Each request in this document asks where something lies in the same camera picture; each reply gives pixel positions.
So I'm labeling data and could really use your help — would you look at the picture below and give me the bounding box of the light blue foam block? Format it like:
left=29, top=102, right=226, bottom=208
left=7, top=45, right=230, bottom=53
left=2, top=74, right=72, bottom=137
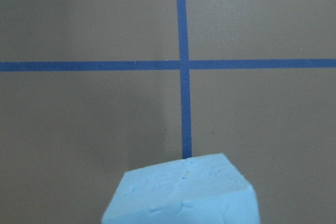
left=101, top=154, right=260, bottom=223

